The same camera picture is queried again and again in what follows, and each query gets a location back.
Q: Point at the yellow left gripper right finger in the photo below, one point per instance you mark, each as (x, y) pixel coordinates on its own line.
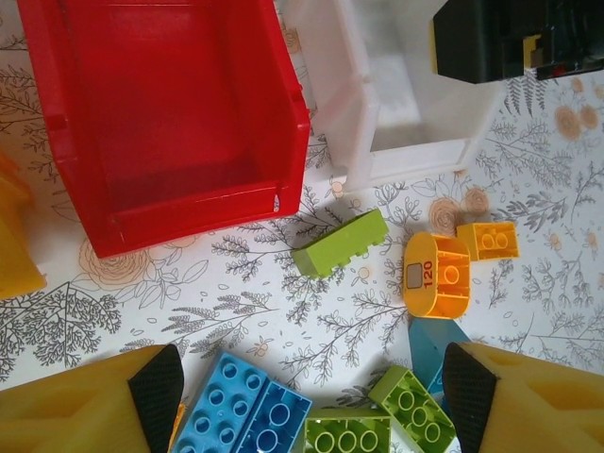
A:
(528, 415)

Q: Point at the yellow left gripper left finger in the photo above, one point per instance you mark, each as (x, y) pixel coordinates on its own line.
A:
(85, 415)

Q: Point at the blue sloped lego brick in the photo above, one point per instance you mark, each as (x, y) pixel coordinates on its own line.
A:
(427, 358)

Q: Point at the yellow rounded lego brick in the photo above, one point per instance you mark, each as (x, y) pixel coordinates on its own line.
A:
(420, 283)

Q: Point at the long green lego brick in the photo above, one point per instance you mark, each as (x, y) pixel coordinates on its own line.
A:
(415, 410)
(347, 441)
(340, 247)

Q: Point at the large light blue lego brick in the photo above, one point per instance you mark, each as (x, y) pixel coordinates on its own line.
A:
(217, 406)

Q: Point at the white plastic bin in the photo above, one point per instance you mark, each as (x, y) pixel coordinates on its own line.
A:
(401, 156)

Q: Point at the yellow plastic bin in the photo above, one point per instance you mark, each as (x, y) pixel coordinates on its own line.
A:
(14, 255)

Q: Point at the small yellow lego brick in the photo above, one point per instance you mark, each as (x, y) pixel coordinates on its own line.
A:
(491, 240)

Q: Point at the red plastic bin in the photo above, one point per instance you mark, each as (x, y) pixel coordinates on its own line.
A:
(179, 118)

